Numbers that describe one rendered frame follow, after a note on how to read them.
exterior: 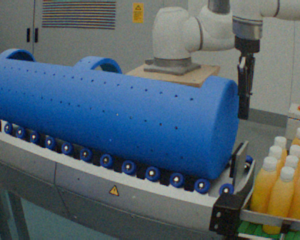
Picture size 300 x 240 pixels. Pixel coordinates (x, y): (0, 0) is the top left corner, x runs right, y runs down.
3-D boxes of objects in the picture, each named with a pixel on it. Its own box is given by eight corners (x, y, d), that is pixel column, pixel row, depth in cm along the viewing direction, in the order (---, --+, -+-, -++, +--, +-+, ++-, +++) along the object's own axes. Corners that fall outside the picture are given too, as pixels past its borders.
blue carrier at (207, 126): (28, 106, 177) (28, 41, 166) (235, 156, 141) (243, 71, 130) (-14, 128, 153) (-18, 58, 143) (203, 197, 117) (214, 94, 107)
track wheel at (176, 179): (173, 171, 127) (171, 169, 125) (188, 174, 125) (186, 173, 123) (168, 186, 126) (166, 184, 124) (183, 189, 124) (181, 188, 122)
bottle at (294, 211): (300, 217, 113) (314, 166, 106) (305, 230, 106) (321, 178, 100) (281, 220, 113) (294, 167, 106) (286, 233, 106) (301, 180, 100)
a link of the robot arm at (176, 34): (148, 53, 191) (147, 6, 183) (190, 51, 194) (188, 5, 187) (158, 61, 176) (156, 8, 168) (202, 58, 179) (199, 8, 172)
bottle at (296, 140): (281, 186, 131) (291, 136, 124) (284, 176, 137) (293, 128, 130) (299, 188, 128) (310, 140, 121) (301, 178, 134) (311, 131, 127)
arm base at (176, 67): (158, 61, 201) (158, 49, 199) (202, 67, 189) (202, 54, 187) (133, 70, 187) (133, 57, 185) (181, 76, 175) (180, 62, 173)
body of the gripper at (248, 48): (256, 41, 108) (255, 75, 111) (263, 37, 115) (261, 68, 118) (231, 36, 111) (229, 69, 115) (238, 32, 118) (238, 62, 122)
